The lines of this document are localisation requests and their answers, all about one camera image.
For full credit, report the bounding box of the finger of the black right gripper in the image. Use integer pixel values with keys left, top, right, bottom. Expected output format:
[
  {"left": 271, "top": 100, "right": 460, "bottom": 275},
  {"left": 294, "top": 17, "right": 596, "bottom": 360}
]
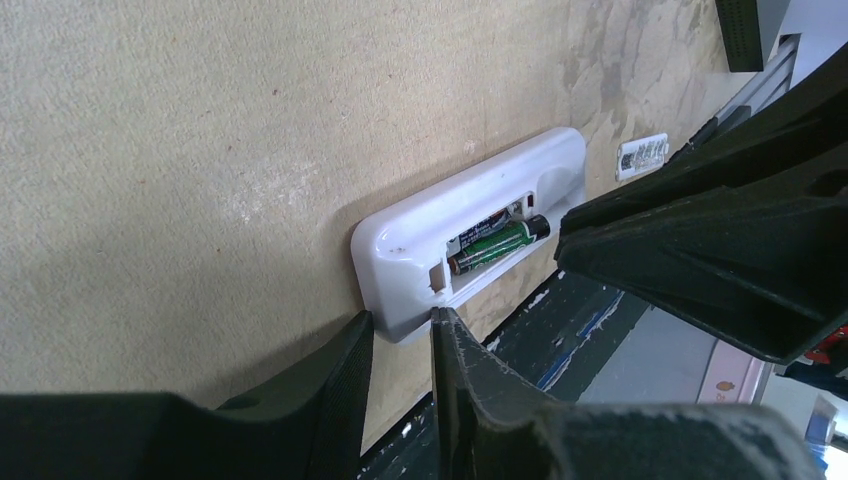
[
  {"left": 557, "top": 155, "right": 847, "bottom": 364},
  {"left": 561, "top": 47, "right": 847, "bottom": 232}
]

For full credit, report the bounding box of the white battery cover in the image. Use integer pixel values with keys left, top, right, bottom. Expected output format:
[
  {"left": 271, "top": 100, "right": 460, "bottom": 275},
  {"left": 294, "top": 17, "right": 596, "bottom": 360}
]
[{"left": 616, "top": 133, "right": 670, "bottom": 182}]

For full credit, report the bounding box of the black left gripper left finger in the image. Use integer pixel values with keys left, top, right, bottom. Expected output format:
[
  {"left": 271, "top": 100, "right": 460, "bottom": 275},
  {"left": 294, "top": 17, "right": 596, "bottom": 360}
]
[{"left": 1, "top": 311, "right": 374, "bottom": 479}]

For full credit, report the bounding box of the black foam block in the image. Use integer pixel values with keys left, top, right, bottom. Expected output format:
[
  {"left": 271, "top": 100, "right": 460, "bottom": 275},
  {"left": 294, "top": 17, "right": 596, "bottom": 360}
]
[{"left": 714, "top": 0, "right": 790, "bottom": 73}]

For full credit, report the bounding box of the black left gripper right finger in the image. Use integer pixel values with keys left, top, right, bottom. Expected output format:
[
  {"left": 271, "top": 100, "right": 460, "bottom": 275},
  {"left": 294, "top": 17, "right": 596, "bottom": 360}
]
[{"left": 430, "top": 308, "right": 822, "bottom": 479}]

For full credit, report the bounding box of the green black AAA battery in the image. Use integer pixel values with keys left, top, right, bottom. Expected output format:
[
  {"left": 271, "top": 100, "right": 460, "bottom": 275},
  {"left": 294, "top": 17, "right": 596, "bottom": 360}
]
[{"left": 448, "top": 215, "right": 551, "bottom": 275}]

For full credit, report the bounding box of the aluminium frame base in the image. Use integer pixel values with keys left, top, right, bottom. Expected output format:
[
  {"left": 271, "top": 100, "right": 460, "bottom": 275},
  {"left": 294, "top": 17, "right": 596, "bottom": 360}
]
[{"left": 670, "top": 34, "right": 801, "bottom": 162}]

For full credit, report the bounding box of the pink white box device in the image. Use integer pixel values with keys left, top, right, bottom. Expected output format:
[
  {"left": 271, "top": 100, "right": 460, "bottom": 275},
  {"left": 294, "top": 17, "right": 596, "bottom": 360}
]
[{"left": 696, "top": 340, "right": 772, "bottom": 404}]

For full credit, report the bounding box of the black orange AAA battery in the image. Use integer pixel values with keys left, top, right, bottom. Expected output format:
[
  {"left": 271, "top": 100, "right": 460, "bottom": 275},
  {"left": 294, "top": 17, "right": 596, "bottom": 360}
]
[{"left": 456, "top": 202, "right": 523, "bottom": 249}]

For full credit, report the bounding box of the white remote control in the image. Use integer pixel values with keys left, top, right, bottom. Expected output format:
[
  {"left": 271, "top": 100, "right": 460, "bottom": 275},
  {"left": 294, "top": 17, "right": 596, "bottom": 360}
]
[{"left": 351, "top": 127, "right": 587, "bottom": 344}]

